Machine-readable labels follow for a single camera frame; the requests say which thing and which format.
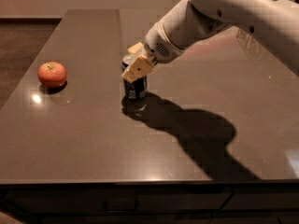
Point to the red apple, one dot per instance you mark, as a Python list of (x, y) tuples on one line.
[(52, 74)]

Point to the dark drawer handle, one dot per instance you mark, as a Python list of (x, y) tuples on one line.
[(118, 205)]

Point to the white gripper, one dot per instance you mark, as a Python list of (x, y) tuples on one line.
[(161, 45)]

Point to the blue pepsi can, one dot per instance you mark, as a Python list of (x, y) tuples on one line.
[(137, 90)]

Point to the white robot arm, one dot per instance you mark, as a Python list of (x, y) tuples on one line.
[(273, 23)]

